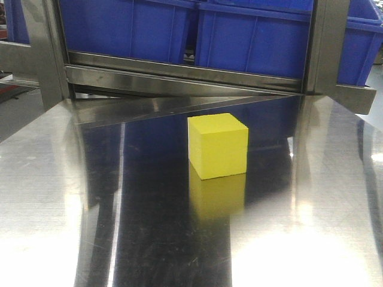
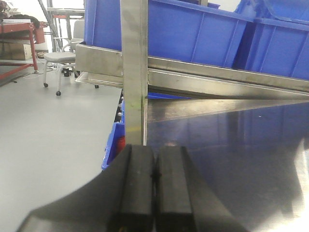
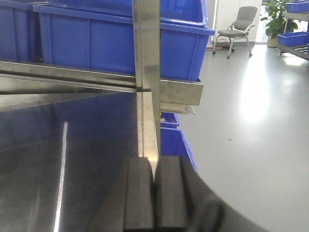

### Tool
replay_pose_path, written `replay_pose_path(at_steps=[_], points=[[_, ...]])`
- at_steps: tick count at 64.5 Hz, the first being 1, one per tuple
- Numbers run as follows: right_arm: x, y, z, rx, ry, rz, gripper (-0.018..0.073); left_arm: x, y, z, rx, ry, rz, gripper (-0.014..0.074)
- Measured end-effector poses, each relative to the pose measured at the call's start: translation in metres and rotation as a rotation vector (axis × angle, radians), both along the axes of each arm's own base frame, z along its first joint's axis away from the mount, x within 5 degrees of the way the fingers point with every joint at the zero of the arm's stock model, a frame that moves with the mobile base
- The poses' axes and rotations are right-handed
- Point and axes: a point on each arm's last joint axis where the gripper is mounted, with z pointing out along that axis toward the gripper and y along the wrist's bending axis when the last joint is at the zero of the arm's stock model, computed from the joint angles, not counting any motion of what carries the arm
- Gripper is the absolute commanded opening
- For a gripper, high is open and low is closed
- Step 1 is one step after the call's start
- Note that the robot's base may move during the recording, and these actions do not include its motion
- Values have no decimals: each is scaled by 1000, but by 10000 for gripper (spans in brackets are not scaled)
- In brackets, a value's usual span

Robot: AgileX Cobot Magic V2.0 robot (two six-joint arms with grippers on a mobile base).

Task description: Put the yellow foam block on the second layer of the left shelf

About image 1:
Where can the blue plastic bin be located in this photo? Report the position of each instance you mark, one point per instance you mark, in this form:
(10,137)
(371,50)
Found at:
(252,39)
(363,39)
(149,30)

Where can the stainless steel shelf rack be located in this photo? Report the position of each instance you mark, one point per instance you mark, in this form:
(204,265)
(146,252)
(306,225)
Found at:
(46,63)

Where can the blue plastic bin middle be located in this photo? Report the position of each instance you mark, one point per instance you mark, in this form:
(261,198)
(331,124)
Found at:
(252,39)

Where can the blue plastic bin left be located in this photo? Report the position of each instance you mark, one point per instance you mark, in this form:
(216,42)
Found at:
(149,30)

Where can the yellow foam cube block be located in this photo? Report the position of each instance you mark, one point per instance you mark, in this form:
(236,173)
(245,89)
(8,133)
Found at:
(217,145)

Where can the blue plastic bin right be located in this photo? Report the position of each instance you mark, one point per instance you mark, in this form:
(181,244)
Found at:
(363,39)

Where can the blue bin far left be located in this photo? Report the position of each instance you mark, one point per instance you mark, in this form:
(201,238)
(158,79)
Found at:
(16,24)

